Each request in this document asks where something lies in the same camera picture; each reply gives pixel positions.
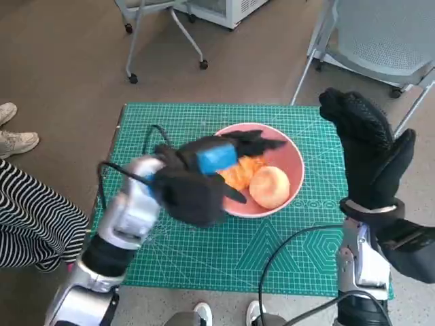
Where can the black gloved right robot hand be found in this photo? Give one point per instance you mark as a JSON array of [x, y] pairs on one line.
[[370, 159]]

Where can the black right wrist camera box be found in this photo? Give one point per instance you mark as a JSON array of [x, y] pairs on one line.
[[414, 261]]

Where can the pink bowl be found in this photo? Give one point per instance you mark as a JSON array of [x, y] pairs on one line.
[[292, 169]]

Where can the grey chair with casters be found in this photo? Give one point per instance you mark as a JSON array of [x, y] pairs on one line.
[[136, 44]]

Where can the round toy bread bun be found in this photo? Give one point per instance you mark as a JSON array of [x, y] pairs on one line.
[[270, 186]]

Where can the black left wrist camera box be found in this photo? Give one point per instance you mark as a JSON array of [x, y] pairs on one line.
[[193, 200]]

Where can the orange toy bread loaf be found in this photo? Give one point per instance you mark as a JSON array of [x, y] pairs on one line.
[[241, 175]]

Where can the grey mesh seat chair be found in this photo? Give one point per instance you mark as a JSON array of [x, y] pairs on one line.
[[384, 37]]

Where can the white mesh cabinet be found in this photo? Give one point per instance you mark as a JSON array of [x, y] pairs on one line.
[[234, 13]]

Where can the person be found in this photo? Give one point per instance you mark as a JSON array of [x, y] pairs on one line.
[[204, 310], [17, 139], [20, 220]]

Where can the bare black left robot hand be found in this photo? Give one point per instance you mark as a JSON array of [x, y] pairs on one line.
[[214, 158]]

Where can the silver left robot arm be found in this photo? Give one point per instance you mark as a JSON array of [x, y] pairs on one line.
[[132, 210]]

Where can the green cutting mat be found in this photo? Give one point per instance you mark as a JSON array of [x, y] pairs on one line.
[[210, 254]]

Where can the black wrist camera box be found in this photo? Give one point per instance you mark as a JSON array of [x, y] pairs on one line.
[[414, 261], [193, 200]]

